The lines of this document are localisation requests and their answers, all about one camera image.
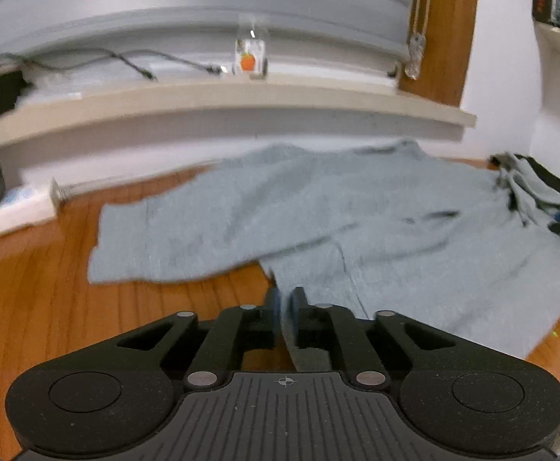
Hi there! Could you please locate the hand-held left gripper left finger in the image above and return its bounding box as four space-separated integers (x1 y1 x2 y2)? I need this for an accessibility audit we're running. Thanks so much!
117 289 282 389

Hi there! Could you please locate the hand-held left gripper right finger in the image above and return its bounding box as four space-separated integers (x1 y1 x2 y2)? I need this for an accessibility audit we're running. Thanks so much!
292 287 456 387

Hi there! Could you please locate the grey printed sweatshirt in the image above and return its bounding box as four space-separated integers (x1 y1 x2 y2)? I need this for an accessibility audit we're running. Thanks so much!
87 138 560 362

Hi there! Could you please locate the beige window sill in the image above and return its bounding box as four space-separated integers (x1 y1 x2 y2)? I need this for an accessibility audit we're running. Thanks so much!
0 76 477 148

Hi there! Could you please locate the clear jar with orange label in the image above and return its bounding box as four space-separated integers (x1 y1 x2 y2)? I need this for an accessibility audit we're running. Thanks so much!
234 16 270 79

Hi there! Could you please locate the white power strip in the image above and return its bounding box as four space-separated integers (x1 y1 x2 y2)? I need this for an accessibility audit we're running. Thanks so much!
0 179 66 244

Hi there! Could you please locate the grey window blind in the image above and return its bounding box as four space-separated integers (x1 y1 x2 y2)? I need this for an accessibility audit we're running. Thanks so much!
0 0 418 93

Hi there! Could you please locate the black bag with handles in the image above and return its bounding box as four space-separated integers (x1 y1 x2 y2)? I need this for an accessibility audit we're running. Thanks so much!
489 153 560 213

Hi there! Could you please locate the wooden window frame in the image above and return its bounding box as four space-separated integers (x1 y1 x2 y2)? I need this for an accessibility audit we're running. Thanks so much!
398 0 481 107

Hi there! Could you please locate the bead chain blind cord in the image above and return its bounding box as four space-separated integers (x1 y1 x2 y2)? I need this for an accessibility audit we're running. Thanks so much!
404 0 435 80

